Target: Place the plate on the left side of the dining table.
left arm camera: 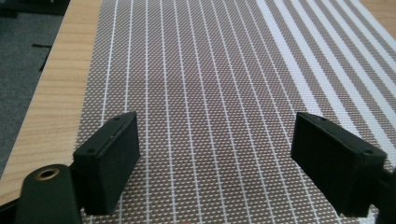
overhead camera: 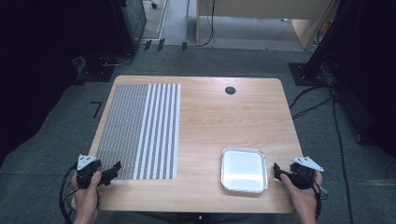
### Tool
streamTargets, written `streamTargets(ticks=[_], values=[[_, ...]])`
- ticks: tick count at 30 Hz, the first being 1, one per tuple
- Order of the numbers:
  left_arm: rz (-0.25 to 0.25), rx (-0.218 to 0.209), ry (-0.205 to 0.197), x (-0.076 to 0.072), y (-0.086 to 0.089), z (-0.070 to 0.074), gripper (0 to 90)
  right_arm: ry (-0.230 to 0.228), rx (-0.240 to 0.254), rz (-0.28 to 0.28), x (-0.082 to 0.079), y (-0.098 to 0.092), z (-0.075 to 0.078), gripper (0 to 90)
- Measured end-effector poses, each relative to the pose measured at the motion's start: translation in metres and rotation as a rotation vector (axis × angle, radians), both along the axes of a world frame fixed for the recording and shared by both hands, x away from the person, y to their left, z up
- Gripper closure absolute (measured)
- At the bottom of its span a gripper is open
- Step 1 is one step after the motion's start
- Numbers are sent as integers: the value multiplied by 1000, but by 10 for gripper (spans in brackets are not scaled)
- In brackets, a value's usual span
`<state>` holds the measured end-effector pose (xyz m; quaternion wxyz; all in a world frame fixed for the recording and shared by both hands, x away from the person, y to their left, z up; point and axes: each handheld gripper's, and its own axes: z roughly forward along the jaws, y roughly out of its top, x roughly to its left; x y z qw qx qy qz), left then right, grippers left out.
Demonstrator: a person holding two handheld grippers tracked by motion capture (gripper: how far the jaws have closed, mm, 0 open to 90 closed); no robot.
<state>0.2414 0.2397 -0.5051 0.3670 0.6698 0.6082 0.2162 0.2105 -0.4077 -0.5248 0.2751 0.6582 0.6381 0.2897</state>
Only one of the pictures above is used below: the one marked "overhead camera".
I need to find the black stand base plate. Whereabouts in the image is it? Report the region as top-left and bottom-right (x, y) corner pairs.
(288, 62), (332, 87)
(77, 55), (117, 84)

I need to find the long black floor cable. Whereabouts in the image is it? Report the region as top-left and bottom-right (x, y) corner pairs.
(331, 91), (355, 224)

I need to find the person's left hand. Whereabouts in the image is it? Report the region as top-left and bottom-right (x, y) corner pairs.
(71, 170), (104, 224)

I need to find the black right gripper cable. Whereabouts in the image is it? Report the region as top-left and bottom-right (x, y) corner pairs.
(312, 178), (329, 220)

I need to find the black hanging cable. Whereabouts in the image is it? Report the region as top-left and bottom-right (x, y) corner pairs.
(199, 0), (217, 49)

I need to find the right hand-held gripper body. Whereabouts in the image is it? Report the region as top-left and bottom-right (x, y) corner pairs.
(289, 155), (325, 190)

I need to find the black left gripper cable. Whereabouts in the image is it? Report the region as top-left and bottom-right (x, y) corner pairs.
(58, 163), (79, 224)

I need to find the light wooden desk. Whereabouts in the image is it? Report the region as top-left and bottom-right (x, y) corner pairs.
(195, 0), (341, 51)

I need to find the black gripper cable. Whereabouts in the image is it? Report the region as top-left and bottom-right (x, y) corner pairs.
(58, 163), (79, 224)
(312, 178), (329, 220)

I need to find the dark glass-front cabinet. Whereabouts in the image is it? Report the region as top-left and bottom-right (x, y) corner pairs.
(111, 0), (148, 56)

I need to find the person's right hand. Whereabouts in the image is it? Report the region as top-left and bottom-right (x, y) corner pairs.
(279, 170), (324, 224)

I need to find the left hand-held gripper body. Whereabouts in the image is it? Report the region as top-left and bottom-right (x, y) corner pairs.
(76, 153), (104, 190)

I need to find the rectangular aluminium foil tray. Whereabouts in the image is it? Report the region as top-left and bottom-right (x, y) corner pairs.
(219, 146), (269, 195)

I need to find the grey striped woven placemat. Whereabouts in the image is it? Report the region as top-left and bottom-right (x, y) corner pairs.
(95, 82), (182, 181)

